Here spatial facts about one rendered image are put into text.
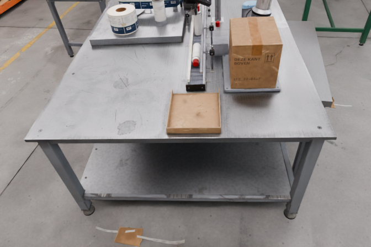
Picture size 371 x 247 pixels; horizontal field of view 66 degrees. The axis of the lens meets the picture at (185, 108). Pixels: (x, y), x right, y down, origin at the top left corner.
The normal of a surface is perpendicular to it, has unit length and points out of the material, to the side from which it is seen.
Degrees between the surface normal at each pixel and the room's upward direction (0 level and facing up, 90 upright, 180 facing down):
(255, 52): 90
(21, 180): 0
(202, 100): 0
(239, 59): 90
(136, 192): 0
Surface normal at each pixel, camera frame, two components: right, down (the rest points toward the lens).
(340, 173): -0.07, -0.74
